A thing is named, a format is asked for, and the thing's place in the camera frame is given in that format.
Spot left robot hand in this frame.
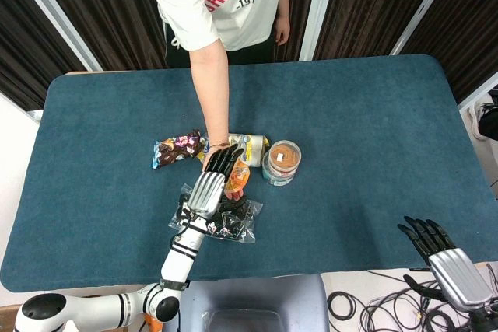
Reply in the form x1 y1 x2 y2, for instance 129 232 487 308
188 143 244 219

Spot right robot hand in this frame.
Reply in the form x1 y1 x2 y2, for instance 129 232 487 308
397 215 494 313

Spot person's right hand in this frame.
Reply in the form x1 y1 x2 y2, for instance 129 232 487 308
202 145 246 201

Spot person's left hand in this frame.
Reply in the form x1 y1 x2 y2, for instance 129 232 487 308
274 15 291 47

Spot orange plastic snack packet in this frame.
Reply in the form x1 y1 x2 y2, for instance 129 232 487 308
226 160 252 192

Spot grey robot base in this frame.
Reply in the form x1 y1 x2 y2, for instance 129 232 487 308
178 273 331 332

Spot person's right forearm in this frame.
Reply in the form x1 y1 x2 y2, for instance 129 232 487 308
188 39 231 150

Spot clear bag with black snacks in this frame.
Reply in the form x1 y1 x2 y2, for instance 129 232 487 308
167 183 264 244

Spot yellow white snack bag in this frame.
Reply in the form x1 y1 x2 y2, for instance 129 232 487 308
196 133 271 169

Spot dark chocolate snack bag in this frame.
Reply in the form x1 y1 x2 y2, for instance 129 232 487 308
151 129 207 170

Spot round clear plastic container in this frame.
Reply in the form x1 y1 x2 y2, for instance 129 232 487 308
261 139 303 187

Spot person in white t-shirt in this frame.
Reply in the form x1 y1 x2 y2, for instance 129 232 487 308
136 0 292 68

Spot blue table cloth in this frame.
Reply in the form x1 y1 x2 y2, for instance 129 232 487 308
0 54 498 293

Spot white sneaker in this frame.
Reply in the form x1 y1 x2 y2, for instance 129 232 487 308
467 100 489 142

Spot black cables on floor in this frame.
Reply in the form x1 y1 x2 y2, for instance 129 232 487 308
326 267 474 332

